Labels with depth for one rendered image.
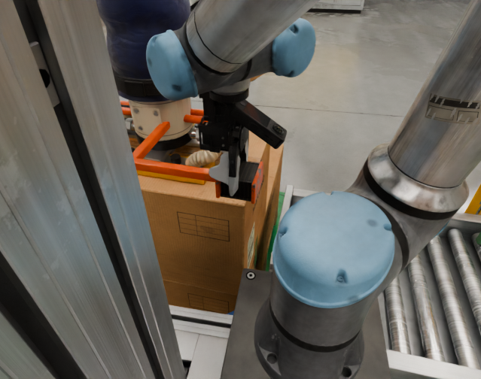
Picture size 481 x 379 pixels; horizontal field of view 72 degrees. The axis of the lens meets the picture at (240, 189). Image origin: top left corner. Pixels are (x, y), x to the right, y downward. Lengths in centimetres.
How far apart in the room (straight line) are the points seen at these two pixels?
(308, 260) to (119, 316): 20
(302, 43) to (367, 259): 29
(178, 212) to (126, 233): 77
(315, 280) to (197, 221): 64
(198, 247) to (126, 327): 84
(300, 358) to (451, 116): 30
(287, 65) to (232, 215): 51
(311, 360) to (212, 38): 37
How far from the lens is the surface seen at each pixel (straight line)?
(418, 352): 125
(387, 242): 35
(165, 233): 102
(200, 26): 35
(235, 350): 52
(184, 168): 74
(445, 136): 37
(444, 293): 135
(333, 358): 45
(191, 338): 63
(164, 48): 39
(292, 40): 46
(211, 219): 91
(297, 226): 35
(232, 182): 65
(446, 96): 36
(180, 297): 127
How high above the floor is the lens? 151
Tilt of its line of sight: 39 degrees down
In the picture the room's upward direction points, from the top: straight up
